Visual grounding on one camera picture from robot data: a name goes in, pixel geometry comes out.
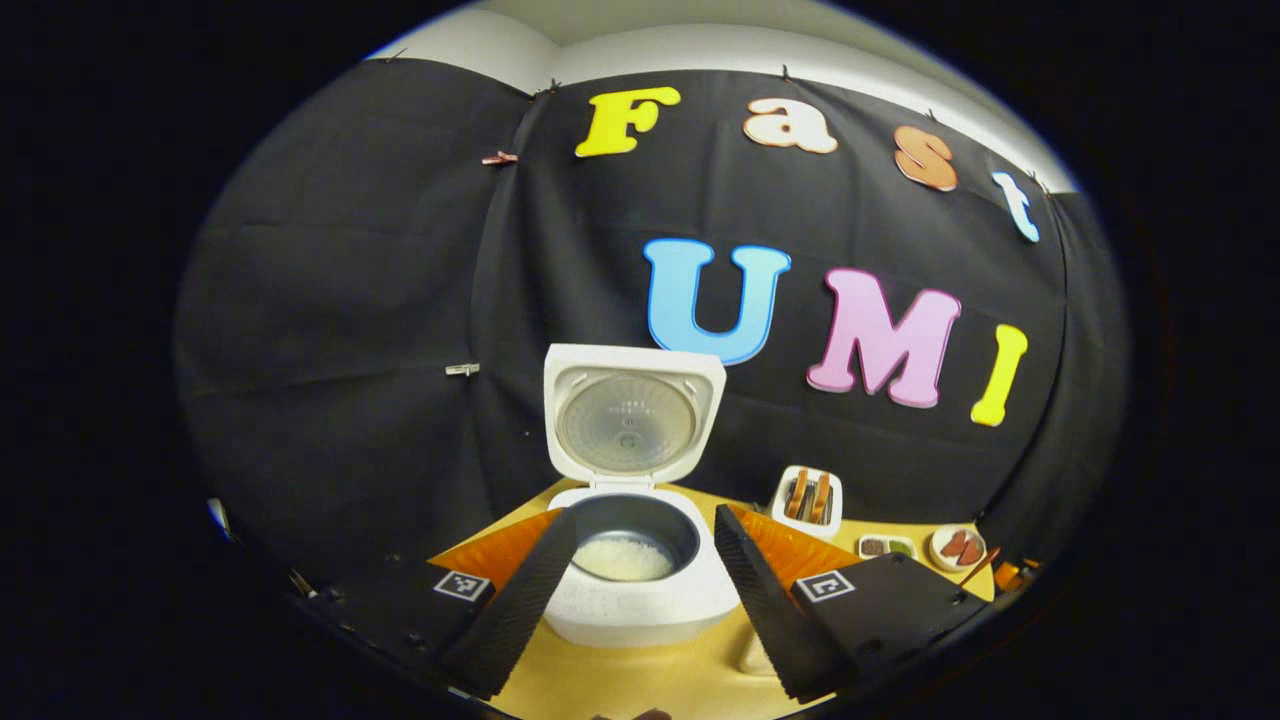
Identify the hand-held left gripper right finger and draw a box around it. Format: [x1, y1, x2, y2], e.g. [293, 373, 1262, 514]
[714, 503, 991, 701]

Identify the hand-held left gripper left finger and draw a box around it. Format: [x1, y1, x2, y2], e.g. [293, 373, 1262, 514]
[300, 507, 579, 701]

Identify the brown wooden spoon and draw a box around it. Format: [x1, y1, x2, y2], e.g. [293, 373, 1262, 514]
[958, 545, 1002, 589]

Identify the white rice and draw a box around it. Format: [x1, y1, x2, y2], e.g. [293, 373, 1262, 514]
[572, 535, 676, 583]

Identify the white rice cooker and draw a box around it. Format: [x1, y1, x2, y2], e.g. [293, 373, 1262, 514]
[543, 344, 743, 648]

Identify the white toaster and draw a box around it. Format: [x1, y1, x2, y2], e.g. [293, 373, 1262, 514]
[771, 465, 844, 541]

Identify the white round plate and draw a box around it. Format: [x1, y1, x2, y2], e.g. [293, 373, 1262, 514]
[929, 525, 988, 573]

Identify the black backdrop cloth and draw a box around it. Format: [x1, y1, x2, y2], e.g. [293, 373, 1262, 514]
[175, 55, 1131, 621]

